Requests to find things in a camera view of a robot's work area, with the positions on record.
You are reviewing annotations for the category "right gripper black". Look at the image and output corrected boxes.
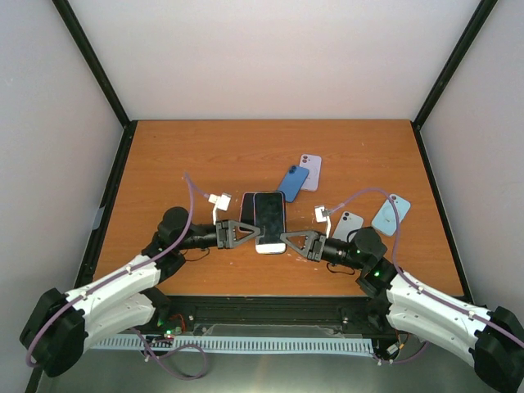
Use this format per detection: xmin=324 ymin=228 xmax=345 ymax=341
xmin=280 ymin=229 xmax=365 ymax=270

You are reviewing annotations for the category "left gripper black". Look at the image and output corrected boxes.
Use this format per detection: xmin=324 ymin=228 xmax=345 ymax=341
xmin=177 ymin=219 xmax=260 ymax=250

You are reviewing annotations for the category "pink phone case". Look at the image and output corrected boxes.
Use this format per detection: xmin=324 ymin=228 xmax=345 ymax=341
xmin=239 ymin=192 xmax=260 ymax=233

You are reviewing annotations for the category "white phone black screen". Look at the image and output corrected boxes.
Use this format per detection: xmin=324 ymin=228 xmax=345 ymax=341
xmin=254 ymin=194 xmax=287 ymax=255

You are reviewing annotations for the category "black phone case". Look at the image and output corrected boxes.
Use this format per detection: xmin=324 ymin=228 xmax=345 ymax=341
xmin=254 ymin=190 xmax=285 ymax=198

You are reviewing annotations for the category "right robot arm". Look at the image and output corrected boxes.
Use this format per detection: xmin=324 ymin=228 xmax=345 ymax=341
xmin=280 ymin=227 xmax=523 ymax=392

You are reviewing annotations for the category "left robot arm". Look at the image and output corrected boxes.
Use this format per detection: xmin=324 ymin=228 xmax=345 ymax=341
xmin=20 ymin=206 xmax=261 ymax=377

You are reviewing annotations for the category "pale blue phone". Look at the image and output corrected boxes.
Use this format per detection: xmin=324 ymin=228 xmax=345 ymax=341
xmin=332 ymin=211 xmax=364 ymax=242

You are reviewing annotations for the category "light blue phone case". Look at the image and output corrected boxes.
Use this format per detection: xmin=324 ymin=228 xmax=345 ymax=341
xmin=372 ymin=194 xmax=411 ymax=237

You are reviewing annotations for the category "lavender phone case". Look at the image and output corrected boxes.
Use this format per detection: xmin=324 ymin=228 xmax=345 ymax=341
xmin=300 ymin=153 xmax=323 ymax=192

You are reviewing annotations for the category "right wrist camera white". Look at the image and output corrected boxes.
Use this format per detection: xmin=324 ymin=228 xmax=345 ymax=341
xmin=314 ymin=206 xmax=332 ymax=237

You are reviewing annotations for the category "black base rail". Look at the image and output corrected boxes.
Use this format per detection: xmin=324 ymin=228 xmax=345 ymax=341
xmin=52 ymin=294 xmax=410 ymax=339

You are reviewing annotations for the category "light blue cable duct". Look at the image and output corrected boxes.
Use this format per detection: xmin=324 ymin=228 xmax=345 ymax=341
xmin=93 ymin=332 xmax=373 ymax=357

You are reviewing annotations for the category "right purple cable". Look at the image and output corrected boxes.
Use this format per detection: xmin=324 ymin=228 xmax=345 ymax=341
xmin=327 ymin=187 xmax=492 ymax=365

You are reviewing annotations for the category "left black frame post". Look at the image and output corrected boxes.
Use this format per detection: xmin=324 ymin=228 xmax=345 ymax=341
xmin=52 ymin=0 xmax=133 ymax=128

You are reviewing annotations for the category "black frame post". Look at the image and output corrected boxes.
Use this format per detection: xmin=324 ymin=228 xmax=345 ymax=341
xmin=52 ymin=0 xmax=133 ymax=128
xmin=412 ymin=0 xmax=499 ymax=126

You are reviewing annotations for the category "right black frame post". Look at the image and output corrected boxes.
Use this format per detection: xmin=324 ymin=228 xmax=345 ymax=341
xmin=412 ymin=0 xmax=499 ymax=126

